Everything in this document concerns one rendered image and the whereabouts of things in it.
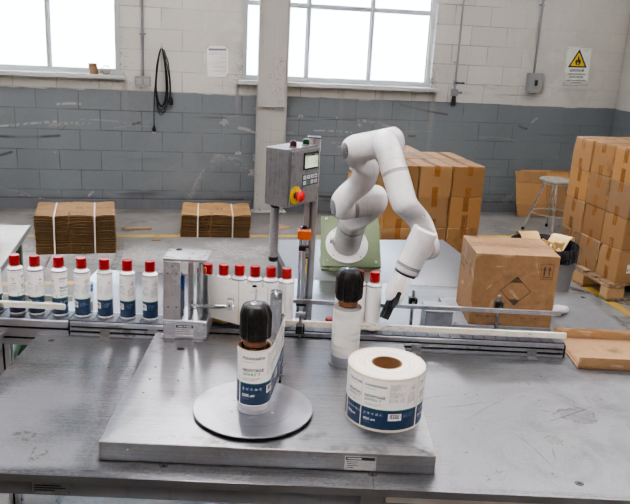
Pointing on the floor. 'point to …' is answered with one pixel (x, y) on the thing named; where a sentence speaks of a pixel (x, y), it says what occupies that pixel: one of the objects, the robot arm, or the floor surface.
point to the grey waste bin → (565, 277)
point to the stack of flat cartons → (75, 228)
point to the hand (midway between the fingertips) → (386, 312)
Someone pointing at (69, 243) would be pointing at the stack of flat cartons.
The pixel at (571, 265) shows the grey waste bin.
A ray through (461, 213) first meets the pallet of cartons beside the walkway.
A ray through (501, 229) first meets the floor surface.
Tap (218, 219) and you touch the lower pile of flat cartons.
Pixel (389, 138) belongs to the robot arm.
